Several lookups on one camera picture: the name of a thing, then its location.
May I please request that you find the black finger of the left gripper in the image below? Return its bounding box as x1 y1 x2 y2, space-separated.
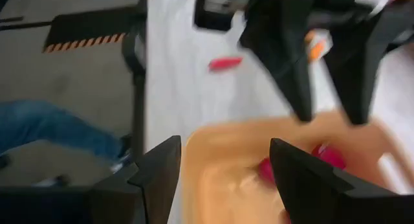
241 0 316 123
325 16 386 126

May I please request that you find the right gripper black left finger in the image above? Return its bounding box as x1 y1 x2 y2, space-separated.
0 135 182 224

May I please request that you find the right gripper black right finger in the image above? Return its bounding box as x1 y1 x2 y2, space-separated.
270 138 414 224

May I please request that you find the red chili pepper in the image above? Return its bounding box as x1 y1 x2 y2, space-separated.
208 56 244 73

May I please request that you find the person's shoe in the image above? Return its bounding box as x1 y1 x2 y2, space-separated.
109 133 135 173

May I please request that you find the yellow plastic basket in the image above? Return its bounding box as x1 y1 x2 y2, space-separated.
181 112 414 224

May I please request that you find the person's leg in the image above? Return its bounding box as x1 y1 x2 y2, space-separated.
0 100 125 160

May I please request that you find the hazard-striped black floor mat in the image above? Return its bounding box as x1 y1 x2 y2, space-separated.
41 5 145 54

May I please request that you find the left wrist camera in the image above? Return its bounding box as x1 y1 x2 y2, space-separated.
193 0 250 32

